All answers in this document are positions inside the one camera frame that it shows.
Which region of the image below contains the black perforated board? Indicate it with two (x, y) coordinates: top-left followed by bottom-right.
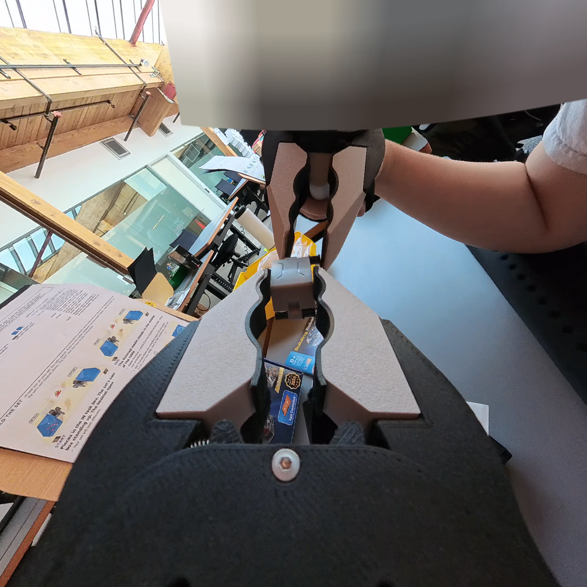
(467, 242), (587, 415)

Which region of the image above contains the yellow plastic bin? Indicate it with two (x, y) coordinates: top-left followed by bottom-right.
(235, 231), (319, 294)

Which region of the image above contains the person's right hand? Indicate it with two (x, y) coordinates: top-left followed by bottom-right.
(357, 138), (434, 218)

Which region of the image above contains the white paper roll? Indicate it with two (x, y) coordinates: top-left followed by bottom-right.
(236, 206), (269, 250)

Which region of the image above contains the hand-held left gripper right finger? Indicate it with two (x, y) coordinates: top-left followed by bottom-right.
(312, 266), (423, 442)

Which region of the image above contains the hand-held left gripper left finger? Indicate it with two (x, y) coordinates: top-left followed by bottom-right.
(156, 269), (273, 443)

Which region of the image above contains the person's right forearm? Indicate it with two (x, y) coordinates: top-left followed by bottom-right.
(429, 138), (587, 254)

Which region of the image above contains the blue robot kit box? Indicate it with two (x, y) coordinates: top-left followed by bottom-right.
(264, 316), (329, 444)

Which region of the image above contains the person's light shirt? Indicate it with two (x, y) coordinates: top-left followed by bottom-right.
(543, 100), (587, 176)

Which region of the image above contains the grey building block piece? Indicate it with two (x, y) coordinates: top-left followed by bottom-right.
(271, 257), (320, 321)

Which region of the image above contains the black folded card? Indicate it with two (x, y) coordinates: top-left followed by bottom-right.
(127, 248), (159, 294)

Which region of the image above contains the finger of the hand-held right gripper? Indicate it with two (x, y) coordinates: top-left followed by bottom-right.
(321, 138), (373, 269)
(264, 133), (309, 262)

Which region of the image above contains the grey desk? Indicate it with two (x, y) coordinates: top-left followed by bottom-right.
(321, 198), (587, 587)

